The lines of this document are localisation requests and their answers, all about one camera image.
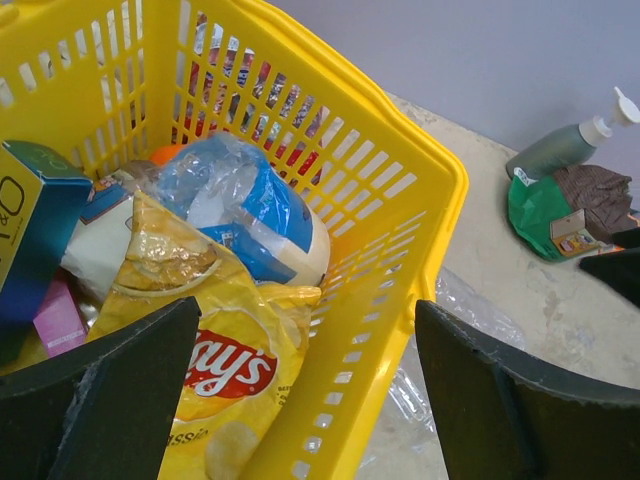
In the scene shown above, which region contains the pink small box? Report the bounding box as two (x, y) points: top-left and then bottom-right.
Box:
(34, 269), (87, 358)

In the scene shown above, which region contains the red snack bag behind basket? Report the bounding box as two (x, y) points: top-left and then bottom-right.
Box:
(172, 12), (326, 185)

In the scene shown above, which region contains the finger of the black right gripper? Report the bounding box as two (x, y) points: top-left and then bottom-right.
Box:
(579, 228), (640, 305)

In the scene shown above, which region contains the white paper package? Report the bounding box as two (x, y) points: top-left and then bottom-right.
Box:
(61, 169), (133, 302)

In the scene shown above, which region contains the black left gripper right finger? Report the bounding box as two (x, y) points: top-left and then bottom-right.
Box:
(415, 300), (639, 479)

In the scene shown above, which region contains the green plastic bag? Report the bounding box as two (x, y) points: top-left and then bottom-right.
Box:
(507, 167), (606, 263)

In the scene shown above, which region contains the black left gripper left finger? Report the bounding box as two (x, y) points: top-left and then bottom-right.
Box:
(1, 297), (200, 479)

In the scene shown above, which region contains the green soap pump bottle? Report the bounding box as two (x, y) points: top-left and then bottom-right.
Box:
(505, 87), (639, 182)

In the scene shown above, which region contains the yellow plastic shopping basket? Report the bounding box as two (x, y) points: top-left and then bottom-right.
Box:
(1, 1), (469, 479)

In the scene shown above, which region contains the clear plastic bottle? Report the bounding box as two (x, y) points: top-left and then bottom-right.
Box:
(359, 264), (526, 471)

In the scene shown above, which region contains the yellow Lays chips bag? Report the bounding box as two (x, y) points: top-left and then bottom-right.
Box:
(88, 192), (321, 479)

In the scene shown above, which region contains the blue white plastic package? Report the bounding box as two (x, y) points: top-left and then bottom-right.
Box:
(154, 132), (330, 286)

